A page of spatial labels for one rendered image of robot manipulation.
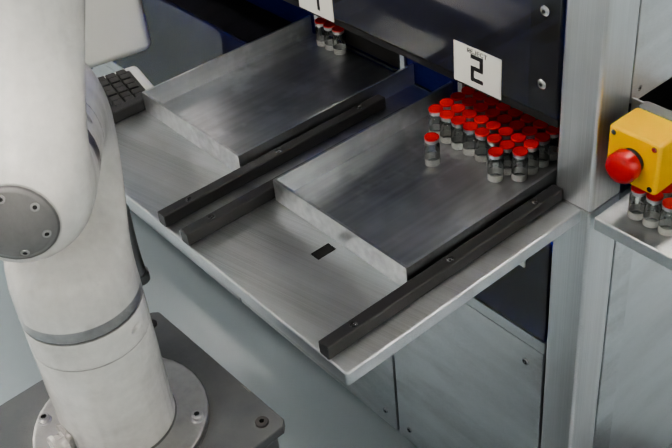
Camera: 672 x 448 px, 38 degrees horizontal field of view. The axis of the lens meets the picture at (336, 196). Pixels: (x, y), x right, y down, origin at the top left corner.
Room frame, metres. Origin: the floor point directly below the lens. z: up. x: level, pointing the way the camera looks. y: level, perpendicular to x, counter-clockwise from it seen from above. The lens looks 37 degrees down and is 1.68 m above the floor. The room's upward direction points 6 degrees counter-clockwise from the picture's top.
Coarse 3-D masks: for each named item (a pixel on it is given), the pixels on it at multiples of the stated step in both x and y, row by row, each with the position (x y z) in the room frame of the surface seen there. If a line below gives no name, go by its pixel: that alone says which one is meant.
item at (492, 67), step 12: (456, 48) 1.15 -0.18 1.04; (468, 48) 1.14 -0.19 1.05; (456, 60) 1.15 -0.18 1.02; (468, 60) 1.14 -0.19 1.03; (492, 60) 1.10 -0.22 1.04; (456, 72) 1.15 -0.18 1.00; (468, 72) 1.14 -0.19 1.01; (492, 72) 1.10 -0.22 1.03; (468, 84) 1.14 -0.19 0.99; (492, 84) 1.10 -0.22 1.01
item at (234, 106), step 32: (288, 32) 1.52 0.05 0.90; (224, 64) 1.44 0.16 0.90; (256, 64) 1.46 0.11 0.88; (288, 64) 1.44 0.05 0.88; (320, 64) 1.43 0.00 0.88; (352, 64) 1.42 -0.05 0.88; (160, 96) 1.36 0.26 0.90; (192, 96) 1.37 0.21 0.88; (224, 96) 1.36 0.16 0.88; (256, 96) 1.35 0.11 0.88; (288, 96) 1.34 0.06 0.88; (320, 96) 1.33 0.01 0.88; (352, 96) 1.27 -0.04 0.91; (384, 96) 1.30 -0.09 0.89; (192, 128) 1.23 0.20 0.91; (224, 128) 1.27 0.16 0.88; (256, 128) 1.26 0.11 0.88; (288, 128) 1.20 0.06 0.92; (224, 160) 1.17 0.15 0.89
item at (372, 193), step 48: (432, 96) 1.25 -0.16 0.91; (336, 144) 1.14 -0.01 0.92; (384, 144) 1.18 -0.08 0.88; (288, 192) 1.05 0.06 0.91; (336, 192) 1.07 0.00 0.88; (384, 192) 1.06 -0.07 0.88; (432, 192) 1.05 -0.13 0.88; (480, 192) 1.04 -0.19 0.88; (528, 192) 0.99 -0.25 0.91; (336, 240) 0.97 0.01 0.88; (384, 240) 0.96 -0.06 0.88; (432, 240) 0.95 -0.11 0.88
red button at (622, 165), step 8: (616, 152) 0.91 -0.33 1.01; (624, 152) 0.91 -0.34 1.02; (608, 160) 0.91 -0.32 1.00; (616, 160) 0.91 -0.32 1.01; (624, 160) 0.90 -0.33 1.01; (632, 160) 0.90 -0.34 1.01; (608, 168) 0.91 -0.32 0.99; (616, 168) 0.90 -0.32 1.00; (624, 168) 0.90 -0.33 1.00; (632, 168) 0.89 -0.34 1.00; (640, 168) 0.90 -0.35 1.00; (616, 176) 0.90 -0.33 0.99; (624, 176) 0.89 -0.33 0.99; (632, 176) 0.89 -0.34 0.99
